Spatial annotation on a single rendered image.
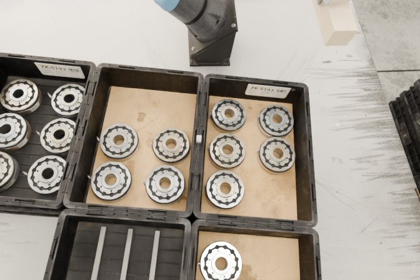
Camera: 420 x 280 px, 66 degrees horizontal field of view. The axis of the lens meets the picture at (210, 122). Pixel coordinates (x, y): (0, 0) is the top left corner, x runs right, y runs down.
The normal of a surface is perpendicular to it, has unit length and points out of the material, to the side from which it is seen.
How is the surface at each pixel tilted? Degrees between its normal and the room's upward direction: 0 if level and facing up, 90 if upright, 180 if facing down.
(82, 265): 0
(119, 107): 0
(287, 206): 0
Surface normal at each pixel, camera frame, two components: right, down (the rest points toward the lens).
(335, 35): 0.08, 0.91
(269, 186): 0.08, -0.41
